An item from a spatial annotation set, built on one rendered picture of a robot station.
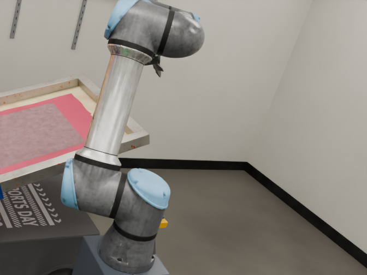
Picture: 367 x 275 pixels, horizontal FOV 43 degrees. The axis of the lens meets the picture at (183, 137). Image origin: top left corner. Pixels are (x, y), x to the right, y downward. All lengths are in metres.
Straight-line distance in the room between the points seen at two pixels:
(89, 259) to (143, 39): 0.57
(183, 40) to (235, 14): 3.47
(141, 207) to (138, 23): 0.44
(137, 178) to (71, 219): 0.72
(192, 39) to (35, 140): 0.72
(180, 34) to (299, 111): 4.04
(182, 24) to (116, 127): 0.30
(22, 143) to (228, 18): 3.22
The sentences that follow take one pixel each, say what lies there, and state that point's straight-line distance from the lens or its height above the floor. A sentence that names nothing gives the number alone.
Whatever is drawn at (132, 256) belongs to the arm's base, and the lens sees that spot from 1.20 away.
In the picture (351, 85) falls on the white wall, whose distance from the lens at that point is 4.81.
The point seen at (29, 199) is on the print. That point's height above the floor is 0.95.
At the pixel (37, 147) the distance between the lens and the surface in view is 1.62.
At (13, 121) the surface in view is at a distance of 1.80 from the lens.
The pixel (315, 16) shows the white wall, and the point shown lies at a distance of 5.22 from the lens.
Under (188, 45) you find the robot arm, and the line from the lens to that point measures 1.18.
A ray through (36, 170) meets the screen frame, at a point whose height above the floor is 1.25.
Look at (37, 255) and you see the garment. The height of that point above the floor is 0.88.
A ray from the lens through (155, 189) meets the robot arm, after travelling 1.13.
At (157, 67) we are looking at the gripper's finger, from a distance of 1.80.
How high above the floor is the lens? 1.92
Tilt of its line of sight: 19 degrees down
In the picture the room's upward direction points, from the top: 19 degrees clockwise
